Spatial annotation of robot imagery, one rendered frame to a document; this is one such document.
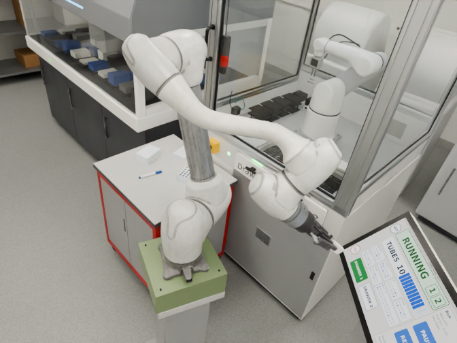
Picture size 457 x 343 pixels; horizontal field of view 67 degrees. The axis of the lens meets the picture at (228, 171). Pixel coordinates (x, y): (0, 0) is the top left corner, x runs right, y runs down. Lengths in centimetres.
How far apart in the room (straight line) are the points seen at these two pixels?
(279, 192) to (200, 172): 42
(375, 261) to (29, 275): 210
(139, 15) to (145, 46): 99
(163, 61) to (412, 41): 81
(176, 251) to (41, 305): 135
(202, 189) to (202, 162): 11
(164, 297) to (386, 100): 109
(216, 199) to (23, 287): 159
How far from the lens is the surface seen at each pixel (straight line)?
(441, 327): 124
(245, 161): 193
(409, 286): 131
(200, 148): 130
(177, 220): 124
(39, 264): 270
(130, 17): 205
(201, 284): 140
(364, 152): 151
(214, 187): 136
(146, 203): 185
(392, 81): 139
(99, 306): 241
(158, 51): 109
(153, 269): 144
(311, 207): 175
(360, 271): 141
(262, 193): 101
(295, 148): 100
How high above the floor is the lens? 201
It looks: 37 degrees down
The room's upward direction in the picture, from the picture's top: 8 degrees clockwise
